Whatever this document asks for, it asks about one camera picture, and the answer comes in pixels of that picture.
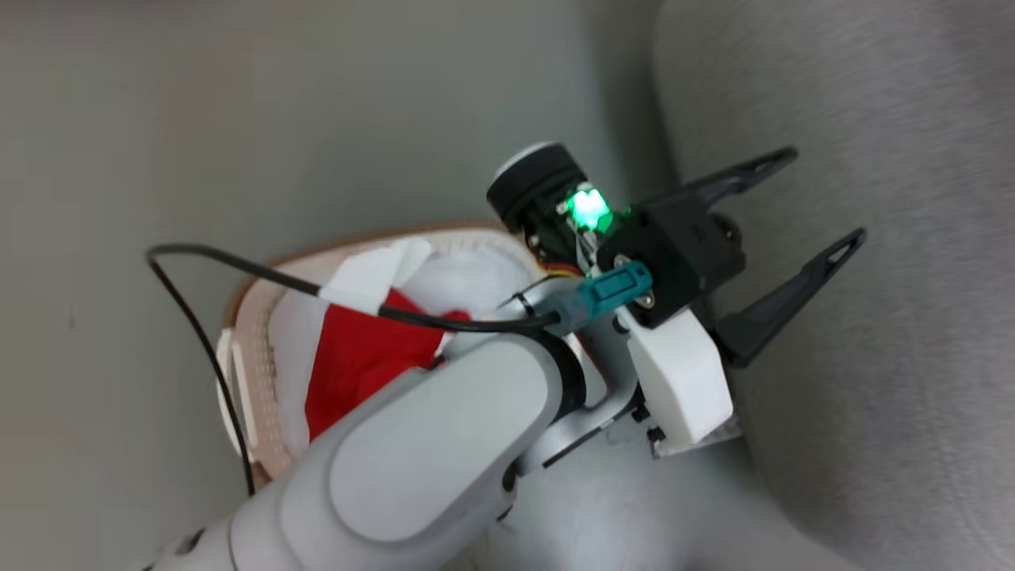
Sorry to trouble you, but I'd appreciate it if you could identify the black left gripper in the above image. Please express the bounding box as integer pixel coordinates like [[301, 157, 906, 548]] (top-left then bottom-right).
[[555, 147, 867, 368]]

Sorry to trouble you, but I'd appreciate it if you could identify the white cloth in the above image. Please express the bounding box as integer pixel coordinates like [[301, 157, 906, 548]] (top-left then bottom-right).
[[268, 236, 548, 459]]

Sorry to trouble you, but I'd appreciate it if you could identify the grey fabric sofa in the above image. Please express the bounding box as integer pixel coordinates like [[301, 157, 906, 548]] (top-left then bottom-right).
[[476, 0, 1015, 571]]

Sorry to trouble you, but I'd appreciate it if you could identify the beige laundry basket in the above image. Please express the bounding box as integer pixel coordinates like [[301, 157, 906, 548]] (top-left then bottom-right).
[[215, 221, 557, 486]]

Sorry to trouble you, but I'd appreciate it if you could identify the red clothing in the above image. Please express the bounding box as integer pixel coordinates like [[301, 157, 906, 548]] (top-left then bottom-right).
[[304, 289, 473, 442]]

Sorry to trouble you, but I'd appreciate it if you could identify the teal cable connector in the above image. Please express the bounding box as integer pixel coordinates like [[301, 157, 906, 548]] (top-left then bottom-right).
[[544, 263, 654, 335]]

